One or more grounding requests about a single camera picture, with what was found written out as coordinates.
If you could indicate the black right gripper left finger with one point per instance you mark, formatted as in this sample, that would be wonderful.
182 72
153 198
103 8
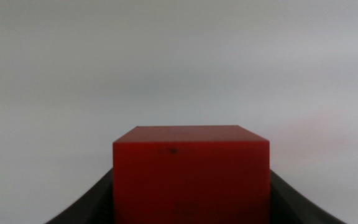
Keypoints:
92 205

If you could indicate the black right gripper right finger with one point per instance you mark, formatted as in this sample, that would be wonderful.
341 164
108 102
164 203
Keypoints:
294 205

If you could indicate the red cube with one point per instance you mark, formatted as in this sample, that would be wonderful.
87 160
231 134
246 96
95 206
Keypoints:
191 180

